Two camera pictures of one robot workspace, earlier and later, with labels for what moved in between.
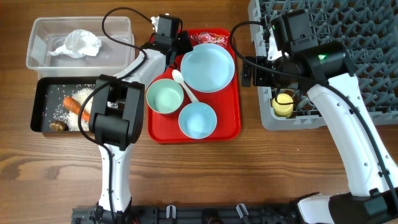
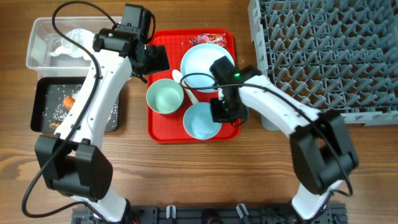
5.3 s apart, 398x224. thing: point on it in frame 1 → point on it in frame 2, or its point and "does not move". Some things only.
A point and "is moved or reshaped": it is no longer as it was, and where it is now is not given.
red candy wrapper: [209, 37] does not move
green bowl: [165, 96] does not move
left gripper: [185, 42] → [158, 59]
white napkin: [79, 42] does not move
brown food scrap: [59, 126] does not move
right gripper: [259, 79] → [217, 115]
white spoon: [179, 78] does not move
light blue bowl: [197, 121] is moved or reshaped
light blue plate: [208, 68] does not move
